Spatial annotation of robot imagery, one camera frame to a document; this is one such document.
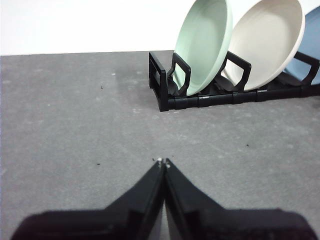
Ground black plate rack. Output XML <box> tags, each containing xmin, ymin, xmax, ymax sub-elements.
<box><xmin>148</xmin><ymin>51</ymin><xmax>320</xmax><ymax>113</ymax></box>

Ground beige plate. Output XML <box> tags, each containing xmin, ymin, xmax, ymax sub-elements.
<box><xmin>221</xmin><ymin>0</ymin><xmax>306</xmax><ymax>91</ymax></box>

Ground blue plate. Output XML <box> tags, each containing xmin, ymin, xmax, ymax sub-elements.
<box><xmin>283</xmin><ymin>5</ymin><xmax>320</xmax><ymax>86</ymax></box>

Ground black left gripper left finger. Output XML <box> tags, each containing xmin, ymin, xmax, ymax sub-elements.
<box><xmin>9</xmin><ymin>158</ymin><xmax>166</xmax><ymax>240</ymax></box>

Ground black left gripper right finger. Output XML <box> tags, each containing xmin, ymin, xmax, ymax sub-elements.
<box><xmin>163</xmin><ymin>157</ymin><xmax>319</xmax><ymax>240</ymax></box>

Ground green plate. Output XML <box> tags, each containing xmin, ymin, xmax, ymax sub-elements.
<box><xmin>173</xmin><ymin>0</ymin><xmax>234</xmax><ymax>97</ymax></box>

